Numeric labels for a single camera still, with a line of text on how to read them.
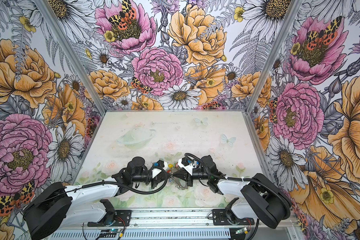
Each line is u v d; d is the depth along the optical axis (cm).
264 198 44
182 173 73
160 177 71
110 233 71
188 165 69
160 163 66
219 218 73
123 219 73
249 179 49
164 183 57
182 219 76
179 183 76
